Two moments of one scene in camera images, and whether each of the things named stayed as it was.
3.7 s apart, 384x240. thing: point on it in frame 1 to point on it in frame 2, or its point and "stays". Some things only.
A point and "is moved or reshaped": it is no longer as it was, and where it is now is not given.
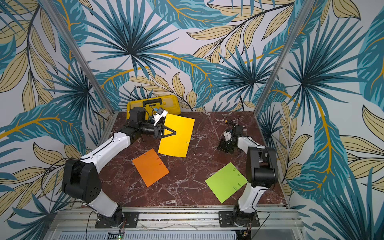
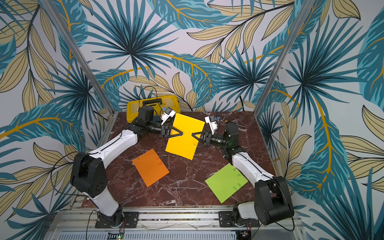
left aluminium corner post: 79,55 stays
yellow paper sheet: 176,144 is moved or reshaped
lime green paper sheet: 226,182 stays
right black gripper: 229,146 to 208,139
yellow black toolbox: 171,103 stays
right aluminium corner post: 303,13 stays
